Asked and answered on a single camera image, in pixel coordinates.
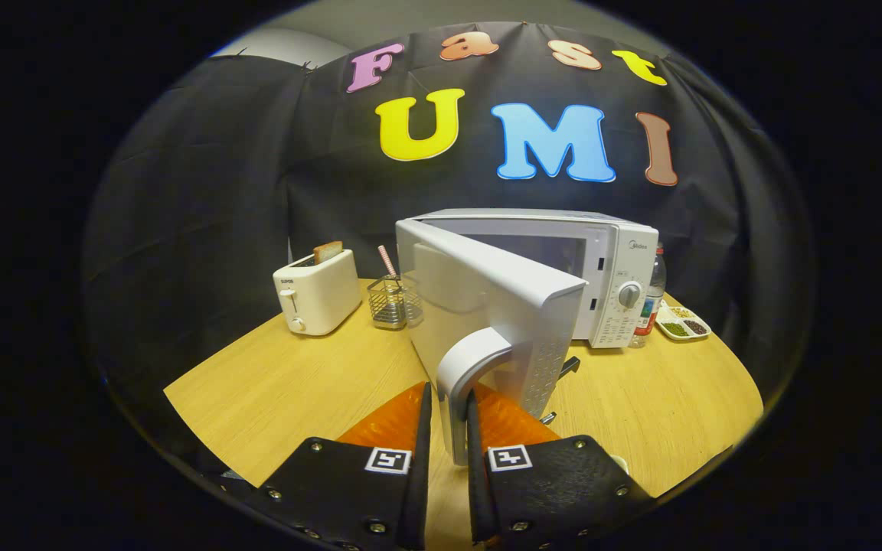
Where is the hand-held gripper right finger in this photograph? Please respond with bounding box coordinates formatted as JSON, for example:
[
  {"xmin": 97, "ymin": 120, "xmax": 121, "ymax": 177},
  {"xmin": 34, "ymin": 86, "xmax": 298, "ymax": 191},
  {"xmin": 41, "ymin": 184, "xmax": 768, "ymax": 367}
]
[{"xmin": 465, "ymin": 386, "xmax": 656, "ymax": 550}]

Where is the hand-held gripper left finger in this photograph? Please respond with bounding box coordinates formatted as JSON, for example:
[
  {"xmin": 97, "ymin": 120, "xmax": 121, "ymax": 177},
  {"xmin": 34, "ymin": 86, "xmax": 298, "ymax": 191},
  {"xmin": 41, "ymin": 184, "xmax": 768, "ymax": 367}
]
[{"xmin": 211, "ymin": 381, "xmax": 434, "ymax": 551}]

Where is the white microwave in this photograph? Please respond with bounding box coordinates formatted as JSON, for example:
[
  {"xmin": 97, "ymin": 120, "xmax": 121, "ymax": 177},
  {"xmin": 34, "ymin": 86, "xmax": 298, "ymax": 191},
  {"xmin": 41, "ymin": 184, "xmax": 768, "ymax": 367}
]
[{"xmin": 395, "ymin": 208, "xmax": 660, "ymax": 468}]

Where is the white toaster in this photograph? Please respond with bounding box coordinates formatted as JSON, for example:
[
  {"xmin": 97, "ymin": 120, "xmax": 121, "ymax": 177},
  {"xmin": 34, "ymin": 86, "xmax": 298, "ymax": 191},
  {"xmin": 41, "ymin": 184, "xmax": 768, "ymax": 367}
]
[{"xmin": 273, "ymin": 249, "xmax": 363, "ymax": 337}]

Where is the clear plastic water bottle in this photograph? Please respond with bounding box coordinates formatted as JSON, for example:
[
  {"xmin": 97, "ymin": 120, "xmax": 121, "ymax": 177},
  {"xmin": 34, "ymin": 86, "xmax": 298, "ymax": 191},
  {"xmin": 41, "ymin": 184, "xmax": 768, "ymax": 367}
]
[{"xmin": 629, "ymin": 243, "xmax": 668, "ymax": 349}]

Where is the white divided spice dish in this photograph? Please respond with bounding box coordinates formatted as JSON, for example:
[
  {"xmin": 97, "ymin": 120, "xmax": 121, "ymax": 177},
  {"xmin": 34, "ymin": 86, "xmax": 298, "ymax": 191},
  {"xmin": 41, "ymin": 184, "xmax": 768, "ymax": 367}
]
[{"xmin": 654, "ymin": 300, "xmax": 712, "ymax": 342}]

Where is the wire mesh basket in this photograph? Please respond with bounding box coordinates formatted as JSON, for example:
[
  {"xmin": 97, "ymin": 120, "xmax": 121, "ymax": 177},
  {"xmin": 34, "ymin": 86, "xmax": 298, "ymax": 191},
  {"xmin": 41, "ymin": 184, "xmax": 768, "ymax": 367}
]
[{"xmin": 367, "ymin": 274, "xmax": 424, "ymax": 331}]

